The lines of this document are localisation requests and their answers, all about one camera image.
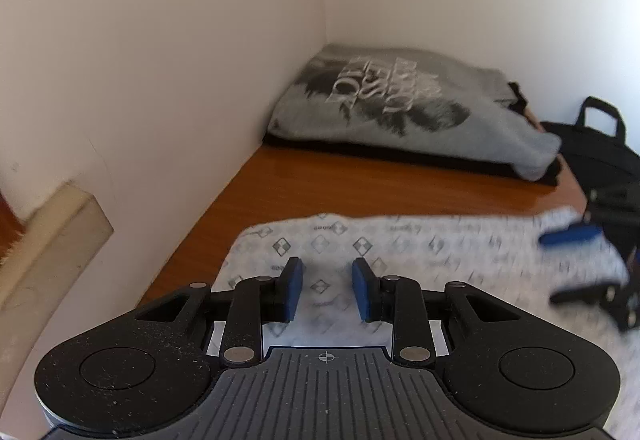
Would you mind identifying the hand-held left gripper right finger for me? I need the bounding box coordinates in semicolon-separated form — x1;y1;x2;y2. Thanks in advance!
351;257;506;366

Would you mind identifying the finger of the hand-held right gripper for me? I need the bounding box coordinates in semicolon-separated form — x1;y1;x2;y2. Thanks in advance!
549;280;640;334
538;187;640;249

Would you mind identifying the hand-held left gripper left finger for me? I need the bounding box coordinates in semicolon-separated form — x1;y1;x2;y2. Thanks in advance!
135;256;306;366

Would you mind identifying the white patterned shirt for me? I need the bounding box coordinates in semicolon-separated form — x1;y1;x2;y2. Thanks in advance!
205;207;632;357

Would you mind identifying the grey printed sweatshirt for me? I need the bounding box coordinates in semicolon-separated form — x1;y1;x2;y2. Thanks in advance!
267;43;564;182

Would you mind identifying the black bag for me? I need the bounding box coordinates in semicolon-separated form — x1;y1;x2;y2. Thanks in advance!
540;95;640;262

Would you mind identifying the cream window sill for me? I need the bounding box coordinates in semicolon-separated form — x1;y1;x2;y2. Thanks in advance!
0;184;117;323

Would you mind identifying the wooden window frame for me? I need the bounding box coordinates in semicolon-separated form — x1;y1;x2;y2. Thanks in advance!
0;190;27;263

